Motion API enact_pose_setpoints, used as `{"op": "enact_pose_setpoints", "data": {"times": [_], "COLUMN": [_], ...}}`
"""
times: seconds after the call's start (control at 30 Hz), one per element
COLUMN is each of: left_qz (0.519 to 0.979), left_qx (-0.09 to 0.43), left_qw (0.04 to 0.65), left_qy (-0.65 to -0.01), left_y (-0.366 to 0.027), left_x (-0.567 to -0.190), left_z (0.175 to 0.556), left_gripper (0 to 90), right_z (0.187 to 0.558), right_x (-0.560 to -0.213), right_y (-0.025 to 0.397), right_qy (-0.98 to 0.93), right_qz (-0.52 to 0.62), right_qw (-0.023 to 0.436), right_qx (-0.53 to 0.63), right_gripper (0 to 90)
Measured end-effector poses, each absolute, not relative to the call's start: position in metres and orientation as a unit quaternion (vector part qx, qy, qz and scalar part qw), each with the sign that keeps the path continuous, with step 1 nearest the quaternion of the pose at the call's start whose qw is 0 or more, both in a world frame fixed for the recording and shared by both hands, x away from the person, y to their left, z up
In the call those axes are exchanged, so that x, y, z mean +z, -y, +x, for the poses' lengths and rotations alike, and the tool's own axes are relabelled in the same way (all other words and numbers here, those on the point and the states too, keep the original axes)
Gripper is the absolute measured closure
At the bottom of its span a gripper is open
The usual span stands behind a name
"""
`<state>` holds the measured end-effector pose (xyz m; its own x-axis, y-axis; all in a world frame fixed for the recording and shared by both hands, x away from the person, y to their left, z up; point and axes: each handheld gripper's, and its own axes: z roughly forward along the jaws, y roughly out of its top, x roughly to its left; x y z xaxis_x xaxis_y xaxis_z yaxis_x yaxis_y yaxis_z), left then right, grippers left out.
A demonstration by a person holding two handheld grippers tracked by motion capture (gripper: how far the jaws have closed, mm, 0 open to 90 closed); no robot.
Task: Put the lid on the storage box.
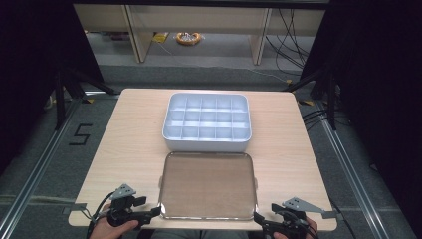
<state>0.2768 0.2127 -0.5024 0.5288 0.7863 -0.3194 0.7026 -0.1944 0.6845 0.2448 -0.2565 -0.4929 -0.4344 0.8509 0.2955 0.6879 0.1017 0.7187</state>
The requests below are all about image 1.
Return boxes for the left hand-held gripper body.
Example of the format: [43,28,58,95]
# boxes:
[106,183,147,229]

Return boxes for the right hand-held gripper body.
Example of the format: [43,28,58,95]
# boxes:
[263,196,325,239]

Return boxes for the clear plastic box lid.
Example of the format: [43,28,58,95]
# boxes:
[157,151,259,222]

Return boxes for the white divided storage box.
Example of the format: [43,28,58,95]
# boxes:
[161,92,253,153]

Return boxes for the person's left hand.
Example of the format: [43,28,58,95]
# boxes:
[89,203,140,239]

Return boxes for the person's right hand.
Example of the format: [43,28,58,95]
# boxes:
[273,216,319,239]

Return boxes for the person's grey clothing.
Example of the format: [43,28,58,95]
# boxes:
[149,228,251,239]

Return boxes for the black tripod stand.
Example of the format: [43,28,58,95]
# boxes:
[283,65,340,131]
[54,67,119,131]

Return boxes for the black curtain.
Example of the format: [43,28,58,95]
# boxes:
[0,0,106,177]
[300,0,422,239]

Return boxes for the yellow flat packet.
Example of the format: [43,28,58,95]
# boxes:
[151,32,170,44]

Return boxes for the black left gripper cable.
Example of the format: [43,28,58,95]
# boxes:
[86,191,115,239]

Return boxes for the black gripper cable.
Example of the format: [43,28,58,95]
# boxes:
[328,199,358,239]
[86,191,115,239]

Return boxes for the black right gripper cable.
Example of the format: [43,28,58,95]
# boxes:
[328,199,358,239]

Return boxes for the aluminium floor rail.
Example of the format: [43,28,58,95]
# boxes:
[314,99,393,239]
[0,99,85,239]

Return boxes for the black floor cables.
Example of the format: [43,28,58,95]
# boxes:
[301,108,349,132]

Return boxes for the hanging black cables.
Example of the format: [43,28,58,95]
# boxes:
[264,8,317,78]

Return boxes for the orange coiled cable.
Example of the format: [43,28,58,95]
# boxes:
[174,31,203,47]

